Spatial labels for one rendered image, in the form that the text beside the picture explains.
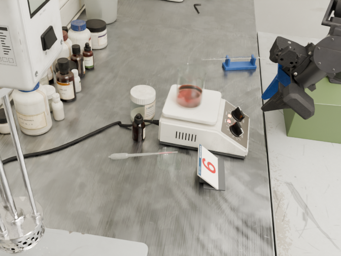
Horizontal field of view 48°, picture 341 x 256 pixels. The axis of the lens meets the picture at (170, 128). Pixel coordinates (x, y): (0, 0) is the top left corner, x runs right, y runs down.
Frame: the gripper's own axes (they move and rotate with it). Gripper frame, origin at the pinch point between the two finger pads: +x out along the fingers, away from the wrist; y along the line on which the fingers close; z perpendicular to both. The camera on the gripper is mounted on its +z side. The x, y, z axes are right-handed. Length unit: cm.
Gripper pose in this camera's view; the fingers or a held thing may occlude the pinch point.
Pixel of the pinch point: (275, 94)
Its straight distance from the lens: 78.0
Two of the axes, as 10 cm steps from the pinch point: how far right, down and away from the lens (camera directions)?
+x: -6.0, 5.2, 6.0
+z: -7.7, -5.7, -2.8
